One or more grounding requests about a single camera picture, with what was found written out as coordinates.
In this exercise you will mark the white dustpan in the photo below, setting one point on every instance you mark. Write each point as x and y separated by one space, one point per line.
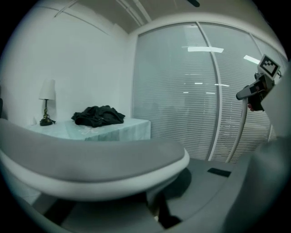
91 159

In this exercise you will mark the pale blue floral tablecloth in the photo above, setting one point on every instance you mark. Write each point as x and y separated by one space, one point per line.
102 133

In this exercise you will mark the black crumpled garment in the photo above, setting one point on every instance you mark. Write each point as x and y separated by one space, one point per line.
97 116

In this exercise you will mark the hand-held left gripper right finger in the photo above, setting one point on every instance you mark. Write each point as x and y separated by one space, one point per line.
261 182

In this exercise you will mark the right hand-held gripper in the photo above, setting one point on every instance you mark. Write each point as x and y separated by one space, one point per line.
269 66

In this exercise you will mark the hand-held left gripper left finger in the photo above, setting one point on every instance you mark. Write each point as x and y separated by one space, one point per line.
102 215

